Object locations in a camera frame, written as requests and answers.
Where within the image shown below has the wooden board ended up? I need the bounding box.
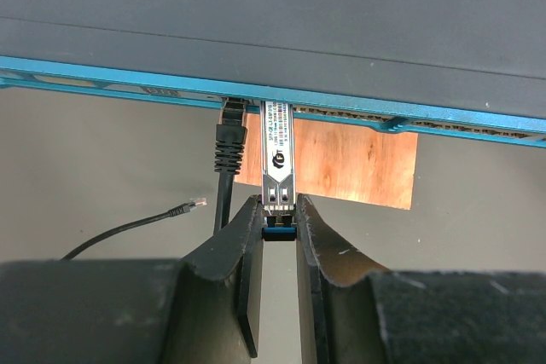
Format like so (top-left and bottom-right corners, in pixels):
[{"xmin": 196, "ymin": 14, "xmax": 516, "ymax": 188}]
[{"xmin": 233, "ymin": 113, "xmax": 420, "ymax": 211}]

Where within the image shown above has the silver SFP module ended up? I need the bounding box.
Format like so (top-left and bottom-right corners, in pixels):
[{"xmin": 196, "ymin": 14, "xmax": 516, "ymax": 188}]
[{"xmin": 260, "ymin": 101, "xmax": 297, "ymax": 241}]

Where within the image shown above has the black ethernet cable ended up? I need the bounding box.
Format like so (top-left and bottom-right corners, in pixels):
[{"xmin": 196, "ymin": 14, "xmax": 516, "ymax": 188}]
[{"xmin": 59, "ymin": 96, "xmax": 249, "ymax": 262}]

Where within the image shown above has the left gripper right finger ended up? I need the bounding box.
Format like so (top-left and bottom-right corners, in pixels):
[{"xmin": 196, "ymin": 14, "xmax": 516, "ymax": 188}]
[{"xmin": 295, "ymin": 194, "xmax": 387, "ymax": 363}]

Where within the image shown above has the blue network switch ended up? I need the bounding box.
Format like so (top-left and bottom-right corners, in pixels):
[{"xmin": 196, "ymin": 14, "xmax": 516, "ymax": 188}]
[{"xmin": 1, "ymin": 0, "xmax": 545, "ymax": 147}]

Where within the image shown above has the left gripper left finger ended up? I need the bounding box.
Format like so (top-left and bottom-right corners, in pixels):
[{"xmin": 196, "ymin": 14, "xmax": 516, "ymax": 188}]
[{"xmin": 180, "ymin": 195, "xmax": 264, "ymax": 358}]

